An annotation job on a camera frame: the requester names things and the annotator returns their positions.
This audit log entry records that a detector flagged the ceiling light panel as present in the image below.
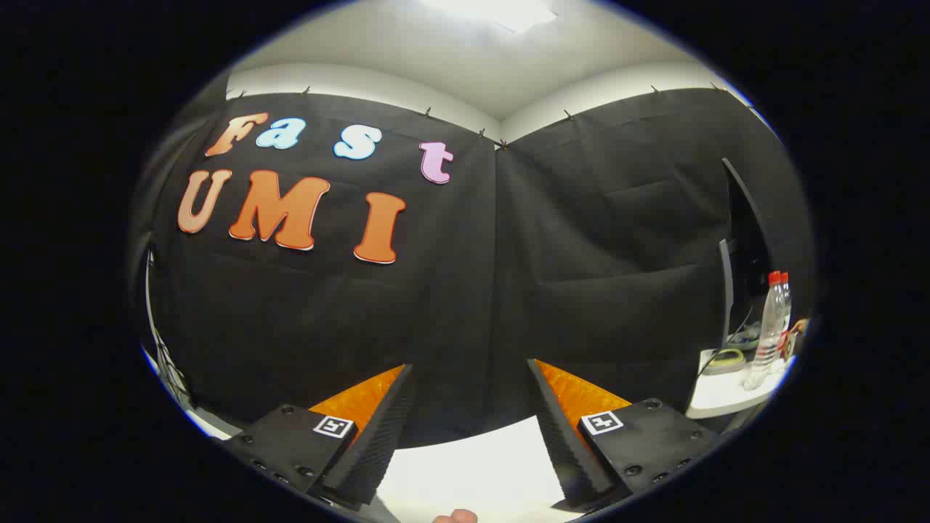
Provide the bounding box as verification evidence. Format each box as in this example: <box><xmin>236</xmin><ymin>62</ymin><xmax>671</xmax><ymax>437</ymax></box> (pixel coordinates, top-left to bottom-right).
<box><xmin>420</xmin><ymin>0</ymin><xmax>559</xmax><ymax>34</ymax></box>

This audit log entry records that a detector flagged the white backdrop frame pole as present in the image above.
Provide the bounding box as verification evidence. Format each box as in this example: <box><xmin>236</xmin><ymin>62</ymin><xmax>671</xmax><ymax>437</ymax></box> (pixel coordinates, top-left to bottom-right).
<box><xmin>142</xmin><ymin>247</ymin><xmax>193</xmax><ymax>408</ymax></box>

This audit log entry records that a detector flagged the clear water bottle red cap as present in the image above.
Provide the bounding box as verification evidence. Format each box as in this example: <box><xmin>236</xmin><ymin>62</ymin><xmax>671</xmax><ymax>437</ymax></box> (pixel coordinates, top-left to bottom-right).
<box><xmin>743</xmin><ymin>271</ymin><xmax>784</xmax><ymax>392</ymax></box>
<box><xmin>777</xmin><ymin>272</ymin><xmax>793</xmax><ymax>336</ymax></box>

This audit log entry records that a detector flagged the olive tape roll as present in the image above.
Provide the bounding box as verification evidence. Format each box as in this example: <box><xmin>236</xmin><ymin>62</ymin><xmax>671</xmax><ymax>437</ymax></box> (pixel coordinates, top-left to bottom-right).
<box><xmin>703</xmin><ymin>347</ymin><xmax>748</xmax><ymax>376</ymax></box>

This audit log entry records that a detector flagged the black monitor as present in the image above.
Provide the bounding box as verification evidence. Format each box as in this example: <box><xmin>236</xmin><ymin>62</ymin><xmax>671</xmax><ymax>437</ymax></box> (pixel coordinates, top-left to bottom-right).
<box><xmin>718</xmin><ymin>156</ymin><xmax>775</xmax><ymax>349</ymax></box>

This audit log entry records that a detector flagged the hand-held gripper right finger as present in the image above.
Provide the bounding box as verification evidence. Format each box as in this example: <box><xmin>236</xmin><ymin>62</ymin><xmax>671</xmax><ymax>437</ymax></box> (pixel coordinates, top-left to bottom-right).
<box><xmin>527</xmin><ymin>358</ymin><xmax>719</xmax><ymax>511</ymax></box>

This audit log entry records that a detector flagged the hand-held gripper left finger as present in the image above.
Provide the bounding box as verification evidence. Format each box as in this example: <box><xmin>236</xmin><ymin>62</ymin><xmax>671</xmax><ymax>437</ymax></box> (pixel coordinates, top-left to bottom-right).
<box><xmin>222</xmin><ymin>363</ymin><xmax>416</xmax><ymax>509</ymax></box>

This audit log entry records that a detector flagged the white side table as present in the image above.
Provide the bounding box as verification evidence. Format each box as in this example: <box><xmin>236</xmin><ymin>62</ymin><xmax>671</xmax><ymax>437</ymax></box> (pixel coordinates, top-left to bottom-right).
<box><xmin>685</xmin><ymin>347</ymin><xmax>796</xmax><ymax>420</ymax></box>

